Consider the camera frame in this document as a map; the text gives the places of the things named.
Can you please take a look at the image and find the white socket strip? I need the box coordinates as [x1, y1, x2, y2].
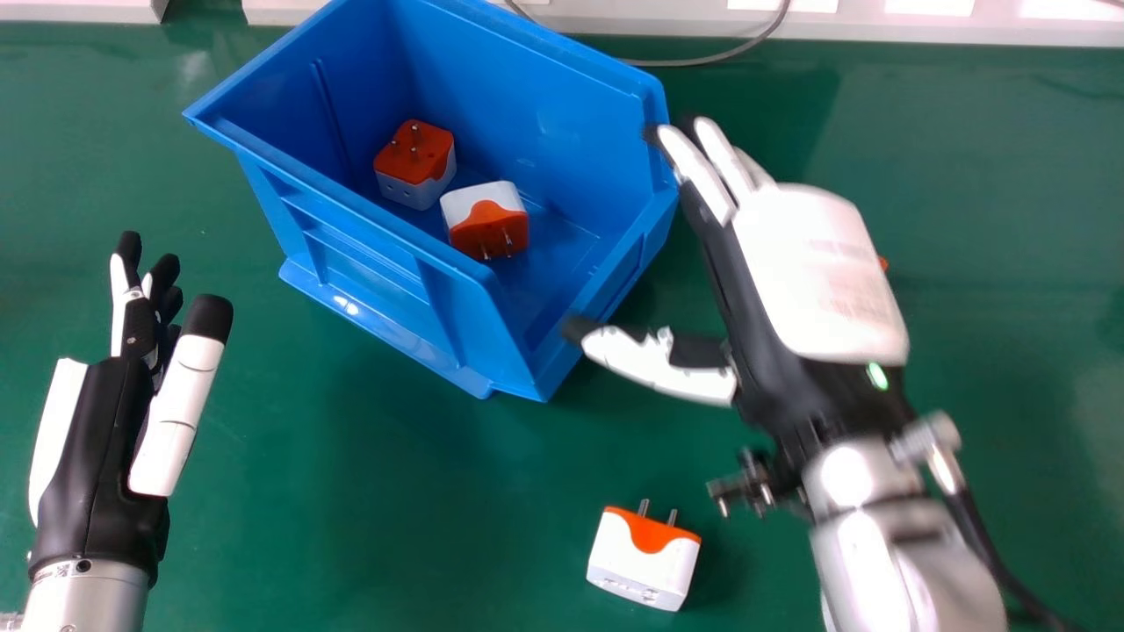
[241, 0, 1124, 48]

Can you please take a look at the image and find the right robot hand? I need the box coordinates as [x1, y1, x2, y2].
[561, 117, 920, 466]

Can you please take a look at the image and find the blue plastic bin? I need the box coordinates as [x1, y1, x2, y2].
[183, 0, 679, 402]

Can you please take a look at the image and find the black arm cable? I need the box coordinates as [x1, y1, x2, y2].
[953, 487, 1077, 632]

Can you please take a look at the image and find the grey cable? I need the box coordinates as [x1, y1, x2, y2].
[505, 0, 793, 68]

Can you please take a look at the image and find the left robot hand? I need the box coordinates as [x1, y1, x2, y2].
[27, 231, 234, 587]

